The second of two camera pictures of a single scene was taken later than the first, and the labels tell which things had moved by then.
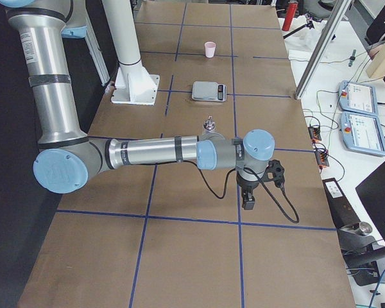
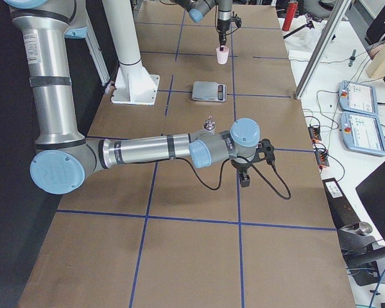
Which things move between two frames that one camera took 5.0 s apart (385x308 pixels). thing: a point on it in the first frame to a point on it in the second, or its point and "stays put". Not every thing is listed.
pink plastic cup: (210, 48) to (222, 55)
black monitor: (379, 194) stays put
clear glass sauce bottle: (209, 124) stays put
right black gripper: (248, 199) to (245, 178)
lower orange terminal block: (322, 158) stays put
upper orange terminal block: (314, 133) stays put
